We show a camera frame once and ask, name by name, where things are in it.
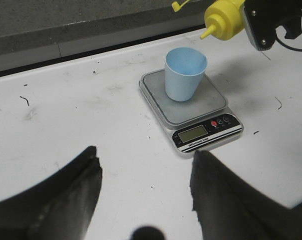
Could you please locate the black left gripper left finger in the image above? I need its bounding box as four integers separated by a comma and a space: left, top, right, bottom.
0, 146, 102, 240

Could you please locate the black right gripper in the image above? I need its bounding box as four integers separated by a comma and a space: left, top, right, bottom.
242, 0, 302, 52

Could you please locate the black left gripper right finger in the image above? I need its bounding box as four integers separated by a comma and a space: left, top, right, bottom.
190, 151, 302, 240

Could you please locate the yellow squeeze bottle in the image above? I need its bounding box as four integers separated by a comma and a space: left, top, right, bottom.
200, 0, 244, 41

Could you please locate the light blue plastic cup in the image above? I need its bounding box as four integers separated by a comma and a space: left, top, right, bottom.
165, 47, 207, 102

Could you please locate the silver digital kitchen scale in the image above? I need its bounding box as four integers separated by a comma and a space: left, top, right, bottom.
139, 69, 244, 157

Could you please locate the grey stone counter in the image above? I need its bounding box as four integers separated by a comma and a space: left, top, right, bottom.
0, 0, 211, 76

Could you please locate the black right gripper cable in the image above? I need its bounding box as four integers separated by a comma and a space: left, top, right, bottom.
274, 34, 302, 53

